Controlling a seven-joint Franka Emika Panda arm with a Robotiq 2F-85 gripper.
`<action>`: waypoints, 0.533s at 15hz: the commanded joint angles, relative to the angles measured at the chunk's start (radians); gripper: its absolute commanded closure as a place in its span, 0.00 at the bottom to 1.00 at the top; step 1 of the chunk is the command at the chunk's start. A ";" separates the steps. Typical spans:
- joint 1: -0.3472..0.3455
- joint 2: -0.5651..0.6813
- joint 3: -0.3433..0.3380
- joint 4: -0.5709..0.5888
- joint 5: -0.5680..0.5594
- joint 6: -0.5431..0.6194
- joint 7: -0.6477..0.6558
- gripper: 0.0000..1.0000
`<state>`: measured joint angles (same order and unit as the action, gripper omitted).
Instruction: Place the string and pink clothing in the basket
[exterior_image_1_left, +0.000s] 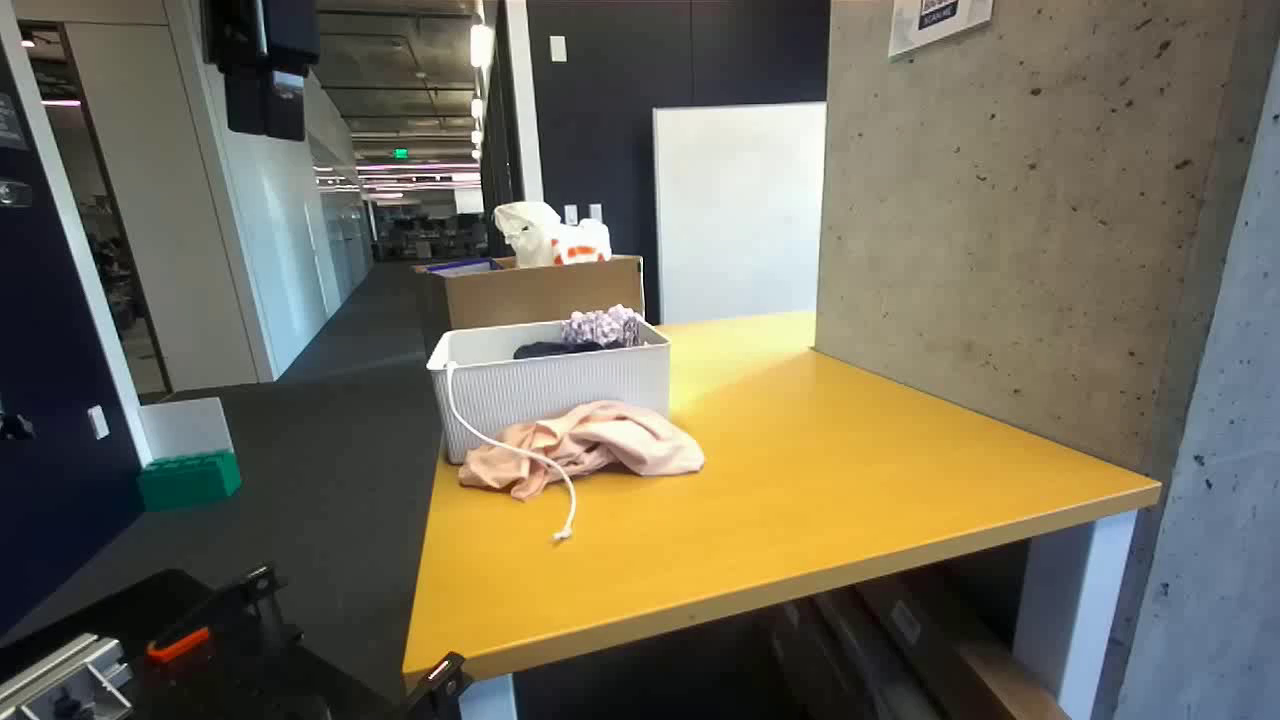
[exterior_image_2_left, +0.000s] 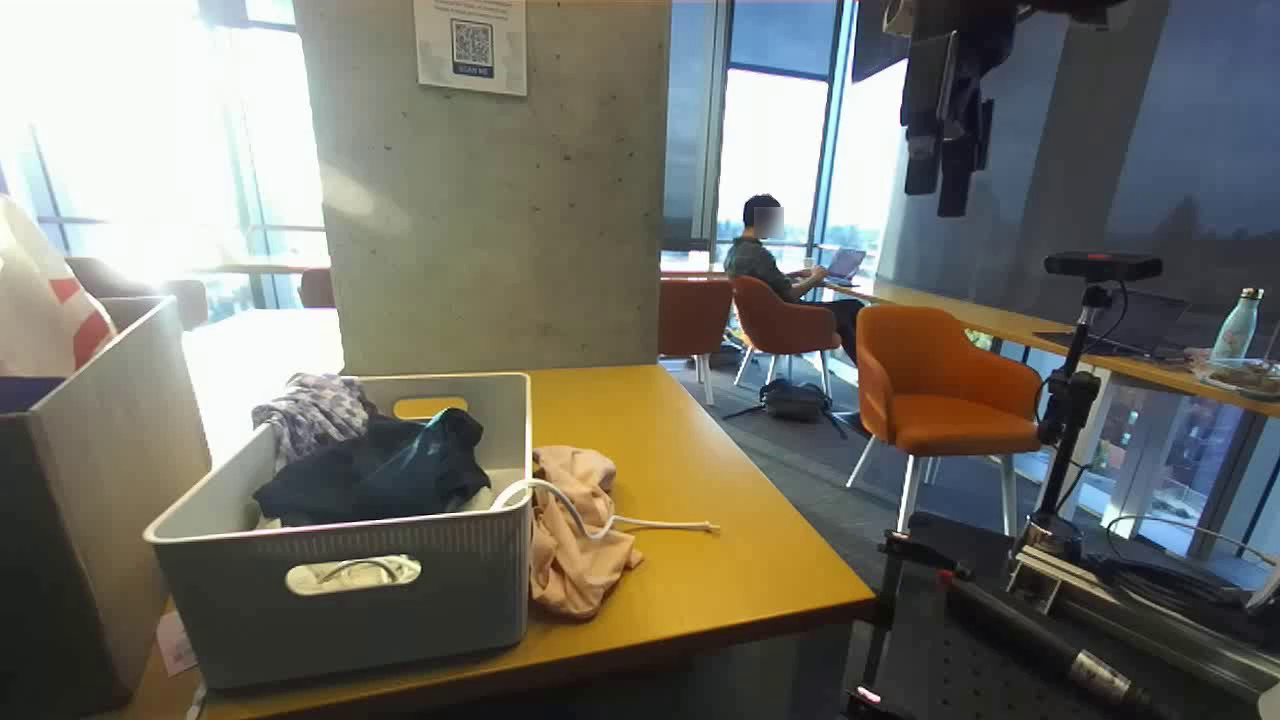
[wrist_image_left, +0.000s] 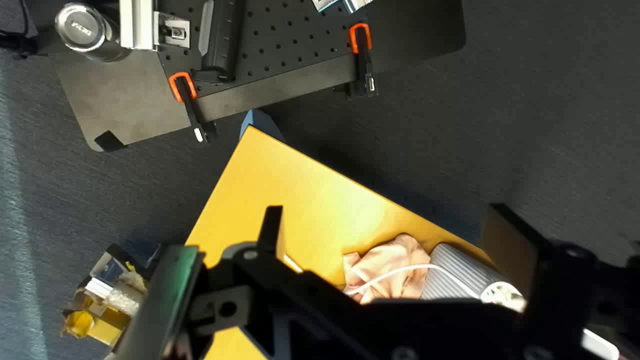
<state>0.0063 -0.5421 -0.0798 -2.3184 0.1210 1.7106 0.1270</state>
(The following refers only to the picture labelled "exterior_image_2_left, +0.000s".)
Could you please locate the pink clothing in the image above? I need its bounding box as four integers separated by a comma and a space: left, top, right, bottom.
529, 446, 639, 622

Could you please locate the white string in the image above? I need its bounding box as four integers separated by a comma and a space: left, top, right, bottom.
487, 476, 726, 544

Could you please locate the dark navy clothing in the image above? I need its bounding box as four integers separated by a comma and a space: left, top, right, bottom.
255, 407, 487, 525

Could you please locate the grey plastic laundry basket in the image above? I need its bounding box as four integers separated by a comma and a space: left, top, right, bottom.
143, 371, 531, 692

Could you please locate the floral patterned clothing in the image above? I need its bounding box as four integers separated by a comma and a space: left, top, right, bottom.
251, 371, 372, 462

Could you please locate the orange chair far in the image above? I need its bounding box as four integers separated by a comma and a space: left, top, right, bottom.
660, 275, 734, 402

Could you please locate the orange chair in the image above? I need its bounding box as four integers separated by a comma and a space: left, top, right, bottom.
855, 305, 1039, 538
734, 275, 840, 361
660, 275, 734, 402

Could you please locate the orange chair middle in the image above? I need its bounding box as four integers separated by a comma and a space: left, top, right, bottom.
734, 275, 840, 361

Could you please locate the seated person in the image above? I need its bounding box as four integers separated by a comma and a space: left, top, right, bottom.
726, 194, 861, 354

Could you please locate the dark backpack on floor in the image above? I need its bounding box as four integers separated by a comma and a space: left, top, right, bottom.
759, 382, 832, 426

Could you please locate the open laptop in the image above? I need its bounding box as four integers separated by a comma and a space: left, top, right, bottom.
825, 248, 863, 289

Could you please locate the orange chair front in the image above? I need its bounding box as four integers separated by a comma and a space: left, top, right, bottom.
855, 305, 1039, 538

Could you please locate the QR code paper sign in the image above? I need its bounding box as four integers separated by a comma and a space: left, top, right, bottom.
411, 0, 529, 98

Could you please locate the long wooden counter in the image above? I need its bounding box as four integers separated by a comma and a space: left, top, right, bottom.
854, 275, 1280, 420

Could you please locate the large grey storage box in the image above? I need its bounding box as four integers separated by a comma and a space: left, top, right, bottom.
0, 295, 209, 720

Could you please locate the white water bottle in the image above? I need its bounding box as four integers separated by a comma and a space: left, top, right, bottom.
1209, 289, 1266, 368

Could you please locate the white red bag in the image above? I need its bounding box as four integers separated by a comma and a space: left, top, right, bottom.
0, 195, 116, 376

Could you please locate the black camera on tripod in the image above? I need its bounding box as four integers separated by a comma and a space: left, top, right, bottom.
1020, 254, 1165, 550

